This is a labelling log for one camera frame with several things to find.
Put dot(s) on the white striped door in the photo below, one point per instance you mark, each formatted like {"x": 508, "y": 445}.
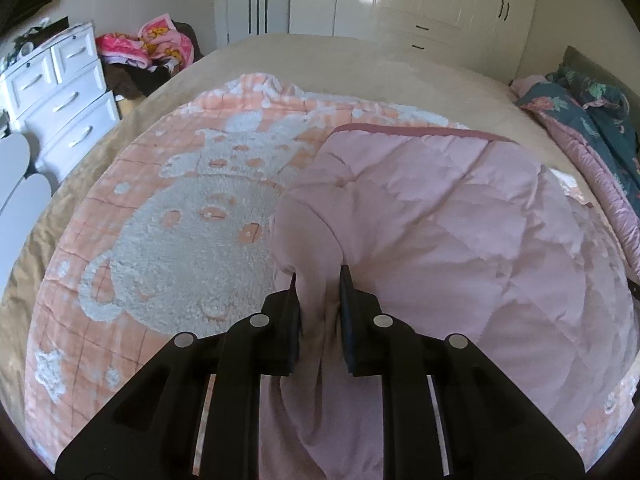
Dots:
{"x": 257, "y": 5}

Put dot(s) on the pile of colourful clothes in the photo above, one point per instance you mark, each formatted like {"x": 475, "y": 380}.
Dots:
{"x": 135, "y": 80}

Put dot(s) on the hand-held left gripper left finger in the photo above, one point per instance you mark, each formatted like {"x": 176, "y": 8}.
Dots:
{"x": 295, "y": 320}

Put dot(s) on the white rounded board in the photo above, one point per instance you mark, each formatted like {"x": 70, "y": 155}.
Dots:
{"x": 12, "y": 160}
{"x": 22, "y": 225}

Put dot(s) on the white drawer chest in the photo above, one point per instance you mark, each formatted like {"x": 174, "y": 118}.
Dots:
{"x": 55, "y": 100}

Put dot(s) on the white glossy wardrobe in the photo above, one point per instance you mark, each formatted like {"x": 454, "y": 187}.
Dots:
{"x": 435, "y": 5}

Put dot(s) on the pink quilted jacket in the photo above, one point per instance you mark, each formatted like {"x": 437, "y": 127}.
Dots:
{"x": 450, "y": 235}

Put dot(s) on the teal and pink comforter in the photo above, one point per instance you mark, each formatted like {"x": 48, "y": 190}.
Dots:
{"x": 595, "y": 130}

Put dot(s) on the grey headboard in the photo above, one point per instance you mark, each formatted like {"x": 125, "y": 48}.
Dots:
{"x": 580, "y": 62}

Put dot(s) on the clutter on drawer chest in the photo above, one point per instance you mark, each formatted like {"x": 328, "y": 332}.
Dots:
{"x": 30, "y": 40}

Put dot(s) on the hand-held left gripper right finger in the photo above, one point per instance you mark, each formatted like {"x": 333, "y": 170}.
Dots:
{"x": 346, "y": 320}

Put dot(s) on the bed with beige sheet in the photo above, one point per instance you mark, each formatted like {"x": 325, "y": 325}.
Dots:
{"x": 350, "y": 70}

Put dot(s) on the pink printed cloth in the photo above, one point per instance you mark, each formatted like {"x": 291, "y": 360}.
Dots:
{"x": 160, "y": 42}

